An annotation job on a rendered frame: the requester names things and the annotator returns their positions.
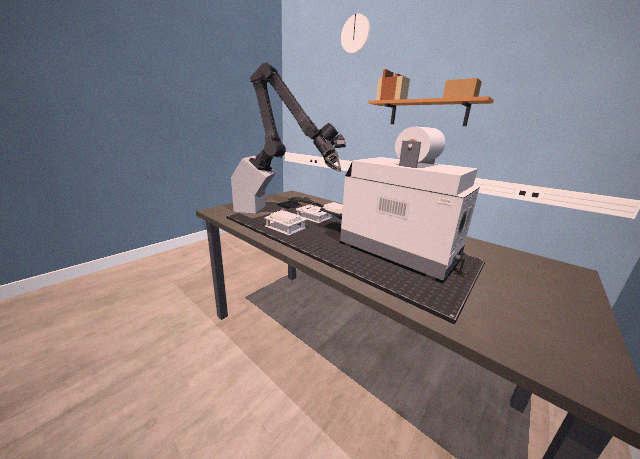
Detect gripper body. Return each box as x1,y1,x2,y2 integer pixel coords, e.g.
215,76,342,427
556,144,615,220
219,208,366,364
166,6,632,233
319,143,336,164

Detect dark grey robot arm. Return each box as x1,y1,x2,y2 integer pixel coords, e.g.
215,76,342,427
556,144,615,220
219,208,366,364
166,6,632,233
249,63,346,171

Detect white roll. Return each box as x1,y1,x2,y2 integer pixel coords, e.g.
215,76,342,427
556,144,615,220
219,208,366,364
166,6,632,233
395,127,445,163

